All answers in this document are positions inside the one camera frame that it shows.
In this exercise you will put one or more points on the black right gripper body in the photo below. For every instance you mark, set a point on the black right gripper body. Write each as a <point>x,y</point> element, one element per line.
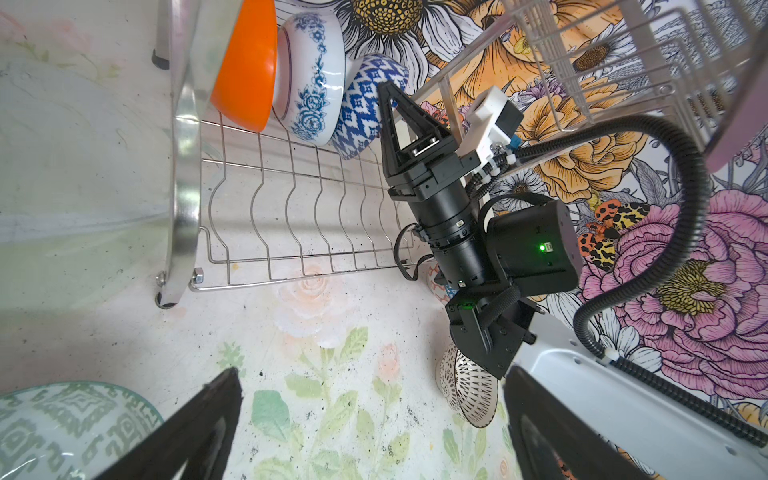
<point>445,215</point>

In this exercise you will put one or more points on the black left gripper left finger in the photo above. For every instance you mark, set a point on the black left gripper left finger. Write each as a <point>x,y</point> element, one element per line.
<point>194,443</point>

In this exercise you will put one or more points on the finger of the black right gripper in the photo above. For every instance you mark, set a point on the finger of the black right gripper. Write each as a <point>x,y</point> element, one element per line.
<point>414,144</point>

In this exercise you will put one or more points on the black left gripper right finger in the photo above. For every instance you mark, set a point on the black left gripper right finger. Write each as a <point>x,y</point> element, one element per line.
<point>546,436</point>

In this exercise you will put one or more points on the dark blue dotted bowl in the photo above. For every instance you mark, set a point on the dark blue dotted bowl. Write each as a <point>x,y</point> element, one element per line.
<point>359,122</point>

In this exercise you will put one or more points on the blue floral bowl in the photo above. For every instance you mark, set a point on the blue floral bowl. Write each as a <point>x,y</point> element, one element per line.
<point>310,76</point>

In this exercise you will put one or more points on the plain orange bowl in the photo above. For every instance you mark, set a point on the plain orange bowl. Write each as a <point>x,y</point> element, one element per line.
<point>245,85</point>

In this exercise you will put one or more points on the steel two-tier dish rack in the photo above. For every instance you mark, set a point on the steel two-tier dish rack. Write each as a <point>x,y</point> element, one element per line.
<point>251,209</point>

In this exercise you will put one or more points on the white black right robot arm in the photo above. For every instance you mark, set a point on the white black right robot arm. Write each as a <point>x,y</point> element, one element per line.
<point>571,401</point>

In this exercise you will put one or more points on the white brown lattice bowl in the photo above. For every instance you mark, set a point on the white brown lattice bowl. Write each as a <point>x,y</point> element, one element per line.
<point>468,389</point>

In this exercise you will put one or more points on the green patterned bowl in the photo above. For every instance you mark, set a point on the green patterned bowl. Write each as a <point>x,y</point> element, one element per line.
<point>71,430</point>

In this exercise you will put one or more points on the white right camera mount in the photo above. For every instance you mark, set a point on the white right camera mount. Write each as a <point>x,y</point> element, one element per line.
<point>494,120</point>

